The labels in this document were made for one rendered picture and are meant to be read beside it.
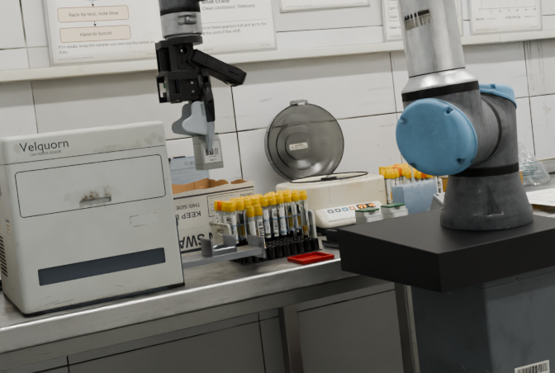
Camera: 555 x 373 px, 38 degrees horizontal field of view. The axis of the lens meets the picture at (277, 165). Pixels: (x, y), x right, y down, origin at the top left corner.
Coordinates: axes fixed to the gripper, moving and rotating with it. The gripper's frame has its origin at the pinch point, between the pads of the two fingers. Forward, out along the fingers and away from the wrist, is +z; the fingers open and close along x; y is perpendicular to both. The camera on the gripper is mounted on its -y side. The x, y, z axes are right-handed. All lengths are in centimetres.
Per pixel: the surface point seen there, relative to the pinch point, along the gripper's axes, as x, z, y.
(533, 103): -62, 1, -136
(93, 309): 8.7, 24.7, 26.4
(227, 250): 2.8, 20.0, -0.5
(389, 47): -57, -20, -80
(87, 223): 5.0, 10.7, 24.9
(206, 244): 0.6, 18.6, 2.6
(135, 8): -58, -35, -6
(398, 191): -8.4, 15.7, -46.3
